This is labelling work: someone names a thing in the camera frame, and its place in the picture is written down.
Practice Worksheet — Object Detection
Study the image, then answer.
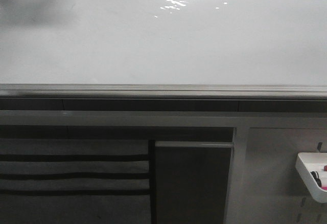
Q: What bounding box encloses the white whiteboard surface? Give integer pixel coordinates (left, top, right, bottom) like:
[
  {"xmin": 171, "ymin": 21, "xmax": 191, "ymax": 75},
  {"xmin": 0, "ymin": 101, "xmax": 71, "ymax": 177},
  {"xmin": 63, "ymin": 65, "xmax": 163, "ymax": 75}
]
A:
[{"xmin": 1, "ymin": 0, "xmax": 326, "ymax": 99}]

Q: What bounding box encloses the grey fabric pocket organizer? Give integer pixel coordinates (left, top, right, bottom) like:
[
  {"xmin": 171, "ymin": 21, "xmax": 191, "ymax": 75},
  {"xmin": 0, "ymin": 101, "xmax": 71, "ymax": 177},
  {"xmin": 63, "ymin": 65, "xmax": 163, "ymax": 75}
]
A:
[{"xmin": 1, "ymin": 139, "xmax": 152, "ymax": 223}]

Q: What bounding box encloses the grey metal whiteboard stand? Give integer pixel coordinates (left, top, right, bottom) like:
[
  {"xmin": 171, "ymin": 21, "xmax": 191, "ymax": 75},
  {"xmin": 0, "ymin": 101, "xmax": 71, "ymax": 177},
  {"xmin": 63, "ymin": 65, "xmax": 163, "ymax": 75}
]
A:
[{"xmin": 1, "ymin": 98, "xmax": 326, "ymax": 223}]

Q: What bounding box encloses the white perforated side panel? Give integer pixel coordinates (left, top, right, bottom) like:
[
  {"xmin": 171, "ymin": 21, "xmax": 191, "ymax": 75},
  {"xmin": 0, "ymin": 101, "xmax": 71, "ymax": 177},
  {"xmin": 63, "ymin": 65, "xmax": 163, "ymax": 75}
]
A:
[{"xmin": 225, "ymin": 128, "xmax": 326, "ymax": 223}]

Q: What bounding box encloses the white plastic marker tray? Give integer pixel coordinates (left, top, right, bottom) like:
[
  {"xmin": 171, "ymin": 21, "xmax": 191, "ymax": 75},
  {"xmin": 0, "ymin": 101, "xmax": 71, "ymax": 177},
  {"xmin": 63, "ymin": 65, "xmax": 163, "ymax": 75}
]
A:
[{"xmin": 295, "ymin": 152, "xmax": 326, "ymax": 204}]

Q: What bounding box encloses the black capped whiteboard marker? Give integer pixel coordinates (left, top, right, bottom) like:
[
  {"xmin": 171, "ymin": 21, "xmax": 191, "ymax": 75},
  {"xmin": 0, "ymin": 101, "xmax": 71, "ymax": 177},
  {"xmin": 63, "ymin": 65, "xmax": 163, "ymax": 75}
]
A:
[{"xmin": 311, "ymin": 171, "xmax": 327, "ymax": 179}]

